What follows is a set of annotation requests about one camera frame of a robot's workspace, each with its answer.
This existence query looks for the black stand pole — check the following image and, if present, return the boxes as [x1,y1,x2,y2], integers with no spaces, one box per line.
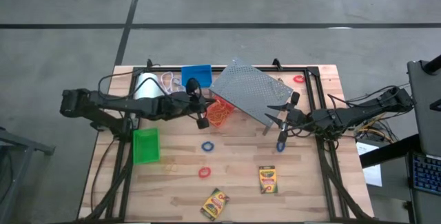
[422,54,441,75]

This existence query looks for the white paper sheet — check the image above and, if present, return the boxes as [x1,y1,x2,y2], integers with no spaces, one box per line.
[356,141,383,187]

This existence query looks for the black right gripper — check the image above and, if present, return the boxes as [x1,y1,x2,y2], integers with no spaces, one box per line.
[264,103,313,130]

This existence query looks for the backlit keyboard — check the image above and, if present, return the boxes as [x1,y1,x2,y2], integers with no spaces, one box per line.
[409,151,441,196]

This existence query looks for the black desk bar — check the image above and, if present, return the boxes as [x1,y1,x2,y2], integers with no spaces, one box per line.
[360,133,421,169]

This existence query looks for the blue plastic basket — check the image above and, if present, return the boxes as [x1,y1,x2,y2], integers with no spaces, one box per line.
[181,64,213,89]

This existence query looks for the green plastic basket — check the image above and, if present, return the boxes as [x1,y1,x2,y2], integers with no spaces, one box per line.
[132,128,161,165]

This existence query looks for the yellow cable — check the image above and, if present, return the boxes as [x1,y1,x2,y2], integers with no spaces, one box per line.
[356,113,390,139]

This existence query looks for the black aluminium table frame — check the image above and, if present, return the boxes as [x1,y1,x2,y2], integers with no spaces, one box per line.
[77,64,375,223]

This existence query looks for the yellow rubber band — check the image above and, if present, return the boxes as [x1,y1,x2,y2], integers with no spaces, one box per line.
[212,100,230,114]
[216,101,234,119]
[161,161,180,174]
[208,103,223,121]
[208,110,225,125]

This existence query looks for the grey metal cart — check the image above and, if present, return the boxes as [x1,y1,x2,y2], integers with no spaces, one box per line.
[0,127,56,224]

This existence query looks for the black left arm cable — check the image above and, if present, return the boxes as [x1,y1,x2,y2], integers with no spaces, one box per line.
[98,68,207,101]

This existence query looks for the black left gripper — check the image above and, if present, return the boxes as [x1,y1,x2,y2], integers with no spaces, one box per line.
[168,91,216,118]

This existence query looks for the white cylindrical desk lamp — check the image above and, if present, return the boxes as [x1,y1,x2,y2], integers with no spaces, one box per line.
[132,72,166,101]

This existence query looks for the orange plastic basket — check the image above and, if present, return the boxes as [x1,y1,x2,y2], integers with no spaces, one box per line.
[205,95,236,129]

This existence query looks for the yellow green crayon box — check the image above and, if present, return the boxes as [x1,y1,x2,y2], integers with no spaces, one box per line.
[258,165,278,194]
[199,187,231,222]

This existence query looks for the grey perforated metal riser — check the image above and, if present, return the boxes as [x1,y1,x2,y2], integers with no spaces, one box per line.
[209,57,294,136]

